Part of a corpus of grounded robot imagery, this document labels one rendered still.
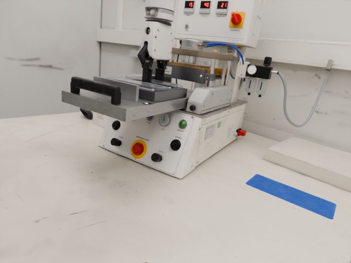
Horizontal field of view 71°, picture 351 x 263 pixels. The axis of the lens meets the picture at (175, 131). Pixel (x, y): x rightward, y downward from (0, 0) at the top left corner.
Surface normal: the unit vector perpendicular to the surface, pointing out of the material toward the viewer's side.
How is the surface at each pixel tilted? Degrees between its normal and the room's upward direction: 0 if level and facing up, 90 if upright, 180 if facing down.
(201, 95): 40
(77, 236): 0
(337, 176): 90
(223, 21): 90
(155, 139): 65
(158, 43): 90
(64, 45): 90
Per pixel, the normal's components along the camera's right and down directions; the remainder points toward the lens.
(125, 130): -0.42, -0.22
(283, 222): 0.12, -0.95
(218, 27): -0.52, 0.20
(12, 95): 0.73, 0.29
